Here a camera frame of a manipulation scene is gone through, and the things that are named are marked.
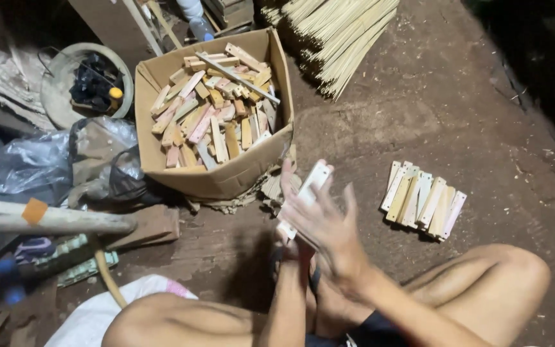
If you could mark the clear plastic bottle blue cap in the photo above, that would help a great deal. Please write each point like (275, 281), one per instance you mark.
(198, 21)

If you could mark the white woven sack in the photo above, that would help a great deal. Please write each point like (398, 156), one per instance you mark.
(94, 313)

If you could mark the wooden crate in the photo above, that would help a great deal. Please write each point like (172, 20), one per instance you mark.
(229, 12)

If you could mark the clear plastic bag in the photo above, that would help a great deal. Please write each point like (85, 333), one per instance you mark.
(29, 161)

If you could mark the person's left fingers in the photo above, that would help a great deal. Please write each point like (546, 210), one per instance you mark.
(289, 179)

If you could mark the black clutter with yellow cap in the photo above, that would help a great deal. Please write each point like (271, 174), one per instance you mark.
(92, 84)

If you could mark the person's left hand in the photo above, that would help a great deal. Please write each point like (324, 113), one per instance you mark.
(289, 180)

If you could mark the person's left leg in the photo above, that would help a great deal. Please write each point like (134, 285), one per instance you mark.
(181, 323)

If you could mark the brown wooden board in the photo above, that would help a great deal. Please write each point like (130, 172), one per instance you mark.
(118, 26)

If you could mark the pile of wooden slats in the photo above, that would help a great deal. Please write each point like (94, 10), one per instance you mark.
(210, 115)

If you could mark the person's right hand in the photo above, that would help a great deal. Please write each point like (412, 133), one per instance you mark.
(330, 241)

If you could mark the torn cardboard scraps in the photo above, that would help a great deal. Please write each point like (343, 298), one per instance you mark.
(272, 190)

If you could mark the long grey wooden strip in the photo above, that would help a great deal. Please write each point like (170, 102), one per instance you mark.
(239, 78)

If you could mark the curved tan stick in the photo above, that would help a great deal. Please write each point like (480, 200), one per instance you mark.
(106, 274)

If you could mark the person's right leg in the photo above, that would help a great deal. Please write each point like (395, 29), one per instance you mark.
(480, 289)

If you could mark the person's leg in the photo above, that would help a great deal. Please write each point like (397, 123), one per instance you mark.
(480, 289)
(181, 323)

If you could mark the brown dusty plastic bag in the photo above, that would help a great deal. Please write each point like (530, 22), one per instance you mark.
(97, 144)

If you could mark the brown cardboard box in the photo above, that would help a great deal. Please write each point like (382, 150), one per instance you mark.
(219, 180)

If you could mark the white wooden slat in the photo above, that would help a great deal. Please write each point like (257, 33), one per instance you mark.
(312, 185)

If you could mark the black plastic bag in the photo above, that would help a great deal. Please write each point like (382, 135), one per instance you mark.
(125, 183)

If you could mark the bundle of thin bamboo sticks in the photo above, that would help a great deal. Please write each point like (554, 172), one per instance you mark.
(335, 33)

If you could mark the person's right fingers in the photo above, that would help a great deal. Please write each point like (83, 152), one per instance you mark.
(323, 205)

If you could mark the wooden pole with orange tape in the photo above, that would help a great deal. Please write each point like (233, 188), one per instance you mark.
(75, 221)

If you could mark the round grey metal basin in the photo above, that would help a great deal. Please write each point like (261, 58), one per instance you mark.
(58, 96)

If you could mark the green printed packet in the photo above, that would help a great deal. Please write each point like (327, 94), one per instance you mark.
(82, 262)

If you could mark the person's black shorts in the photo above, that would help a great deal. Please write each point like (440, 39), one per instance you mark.
(369, 332)

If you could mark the brown wooden block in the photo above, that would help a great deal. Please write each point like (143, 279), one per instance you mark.
(150, 226)

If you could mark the row of pale wooden slats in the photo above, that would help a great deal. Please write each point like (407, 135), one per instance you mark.
(422, 202)

